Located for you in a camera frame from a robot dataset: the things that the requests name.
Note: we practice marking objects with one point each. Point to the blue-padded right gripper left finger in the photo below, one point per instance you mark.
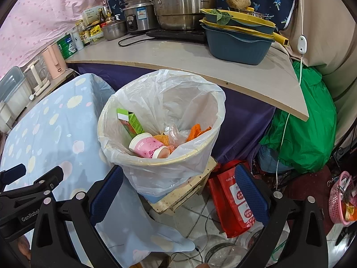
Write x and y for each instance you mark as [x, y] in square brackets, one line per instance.
[102, 194]

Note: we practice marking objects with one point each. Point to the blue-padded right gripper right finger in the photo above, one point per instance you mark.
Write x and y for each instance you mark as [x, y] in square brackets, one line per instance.
[253, 196]

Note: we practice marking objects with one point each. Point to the pink paper cup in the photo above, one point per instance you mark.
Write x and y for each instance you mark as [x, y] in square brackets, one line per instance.
[146, 146]

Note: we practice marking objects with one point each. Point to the small green carton box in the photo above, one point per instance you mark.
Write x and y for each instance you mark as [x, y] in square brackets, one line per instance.
[130, 122]

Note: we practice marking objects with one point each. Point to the clear plastic bag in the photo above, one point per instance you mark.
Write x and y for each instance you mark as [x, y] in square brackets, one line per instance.
[175, 136]

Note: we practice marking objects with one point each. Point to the orange foam fruit net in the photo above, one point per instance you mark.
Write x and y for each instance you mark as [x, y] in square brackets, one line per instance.
[162, 138]

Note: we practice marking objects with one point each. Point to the orange plastic wrapper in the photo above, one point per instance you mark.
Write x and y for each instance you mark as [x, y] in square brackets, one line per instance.
[196, 131]

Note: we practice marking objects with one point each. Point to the white lined trash bin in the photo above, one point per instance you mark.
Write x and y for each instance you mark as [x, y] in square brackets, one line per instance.
[159, 100]

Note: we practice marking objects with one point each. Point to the left hand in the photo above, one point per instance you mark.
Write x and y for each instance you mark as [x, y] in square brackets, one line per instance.
[24, 247]

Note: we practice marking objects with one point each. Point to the red plastic bag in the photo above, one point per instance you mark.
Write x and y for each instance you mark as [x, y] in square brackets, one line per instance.
[233, 212]

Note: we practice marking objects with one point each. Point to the green plastic bag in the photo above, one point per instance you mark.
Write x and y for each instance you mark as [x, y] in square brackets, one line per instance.
[293, 144]

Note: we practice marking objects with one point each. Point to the light blue dotted tablecloth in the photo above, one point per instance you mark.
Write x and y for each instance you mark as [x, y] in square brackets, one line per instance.
[61, 130]

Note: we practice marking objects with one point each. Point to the pink plastic basket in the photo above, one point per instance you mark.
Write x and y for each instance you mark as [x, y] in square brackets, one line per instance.
[337, 199]

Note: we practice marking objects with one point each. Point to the purple counter skirt cloth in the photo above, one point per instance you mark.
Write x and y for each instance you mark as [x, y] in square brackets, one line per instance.
[244, 125]

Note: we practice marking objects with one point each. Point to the clear lidded dish rack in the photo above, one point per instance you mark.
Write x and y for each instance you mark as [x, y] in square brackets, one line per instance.
[15, 96]

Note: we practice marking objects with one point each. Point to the white glass kettle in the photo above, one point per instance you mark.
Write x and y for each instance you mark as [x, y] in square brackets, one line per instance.
[37, 77]

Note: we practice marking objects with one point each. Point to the pink electric kettle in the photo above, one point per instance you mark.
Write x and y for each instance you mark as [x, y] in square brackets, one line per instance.
[54, 61]

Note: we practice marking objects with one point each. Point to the white bottle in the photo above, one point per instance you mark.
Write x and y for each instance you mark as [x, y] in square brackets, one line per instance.
[77, 40]

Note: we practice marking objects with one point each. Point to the small steel pot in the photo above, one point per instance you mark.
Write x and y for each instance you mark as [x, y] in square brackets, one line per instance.
[114, 30]

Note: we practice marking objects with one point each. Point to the blue yellow stacked basins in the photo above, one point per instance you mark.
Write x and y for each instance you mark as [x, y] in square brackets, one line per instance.
[239, 37]

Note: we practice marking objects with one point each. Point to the dark soy sauce bottle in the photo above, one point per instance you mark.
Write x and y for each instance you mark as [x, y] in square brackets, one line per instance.
[102, 18]

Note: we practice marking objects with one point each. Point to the white cardboard box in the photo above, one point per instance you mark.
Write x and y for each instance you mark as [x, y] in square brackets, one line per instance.
[91, 15]

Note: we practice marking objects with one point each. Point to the silver rice cooker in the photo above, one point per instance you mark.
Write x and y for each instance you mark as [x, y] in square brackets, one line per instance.
[140, 16]

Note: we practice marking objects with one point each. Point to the black induction cooker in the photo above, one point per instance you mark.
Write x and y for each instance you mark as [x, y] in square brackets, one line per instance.
[180, 35]

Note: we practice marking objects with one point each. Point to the pink dotted curtain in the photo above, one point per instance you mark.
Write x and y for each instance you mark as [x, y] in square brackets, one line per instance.
[32, 25]

